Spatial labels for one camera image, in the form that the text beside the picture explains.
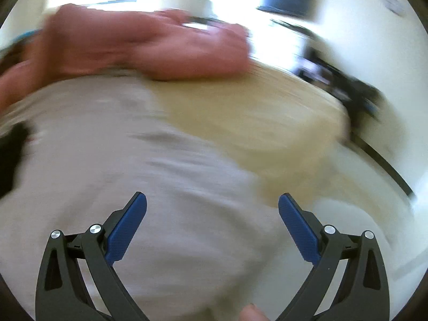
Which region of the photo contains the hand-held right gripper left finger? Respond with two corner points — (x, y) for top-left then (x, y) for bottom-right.
(35, 192), (151, 321)

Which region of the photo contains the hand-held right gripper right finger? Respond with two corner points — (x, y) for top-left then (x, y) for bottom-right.
(274, 193), (391, 321)

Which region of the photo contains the black sweater with orange cuffs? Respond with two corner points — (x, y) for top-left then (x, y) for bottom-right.
(0, 122), (30, 199)

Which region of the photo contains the person's right hand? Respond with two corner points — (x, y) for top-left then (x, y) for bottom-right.
(240, 304), (271, 321)

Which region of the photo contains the printed pale bed sheet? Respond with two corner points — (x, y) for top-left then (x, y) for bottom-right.
(0, 74), (291, 321)

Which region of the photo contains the beige mattress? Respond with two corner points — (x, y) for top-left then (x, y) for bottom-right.
(147, 60), (351, 204)

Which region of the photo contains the dark furniture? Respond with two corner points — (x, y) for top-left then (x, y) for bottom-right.
(291, 47), (385, 123)

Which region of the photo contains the pink duvet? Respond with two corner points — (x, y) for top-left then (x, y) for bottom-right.
(0, 3), (254, 114)

